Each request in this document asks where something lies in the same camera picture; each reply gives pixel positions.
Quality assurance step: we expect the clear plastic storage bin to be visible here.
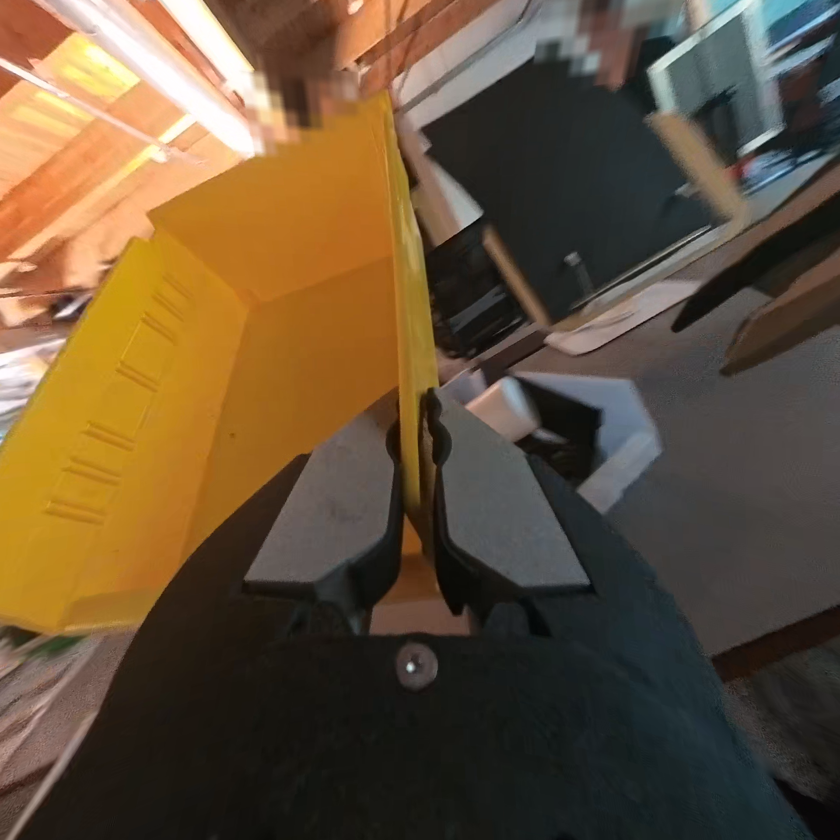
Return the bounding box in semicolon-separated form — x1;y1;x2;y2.
453;371;662;514

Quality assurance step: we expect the ceiling light tube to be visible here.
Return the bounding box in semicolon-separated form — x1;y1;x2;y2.
33;0;258;153

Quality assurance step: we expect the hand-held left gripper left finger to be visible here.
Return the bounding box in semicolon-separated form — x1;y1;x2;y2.
243;410;403;631

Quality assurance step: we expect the yellow plastic bin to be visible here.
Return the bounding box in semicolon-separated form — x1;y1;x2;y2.
0;88;442;637

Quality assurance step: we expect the black wooden book stand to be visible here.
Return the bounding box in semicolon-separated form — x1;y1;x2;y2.
420;56;749;358

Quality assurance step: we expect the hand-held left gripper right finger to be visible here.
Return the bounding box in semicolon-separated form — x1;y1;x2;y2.
425;387;593;624

